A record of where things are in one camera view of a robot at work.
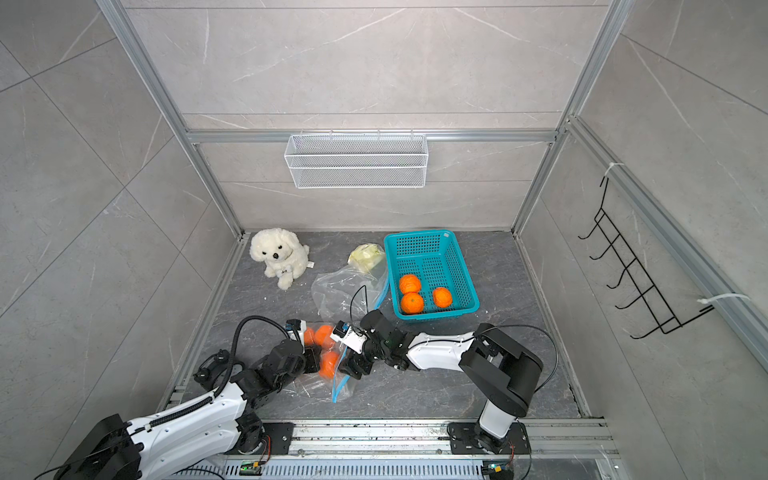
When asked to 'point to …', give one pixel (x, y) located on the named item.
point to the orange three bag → (442, 297)
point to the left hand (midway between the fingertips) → (325, 343)
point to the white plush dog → (284, 255)
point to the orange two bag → (410, 283)
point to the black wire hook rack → (647, 293)
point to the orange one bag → (412, 303)
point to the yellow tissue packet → (366, 256)
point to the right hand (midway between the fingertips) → (345, 356)
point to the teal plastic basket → (436, 258)
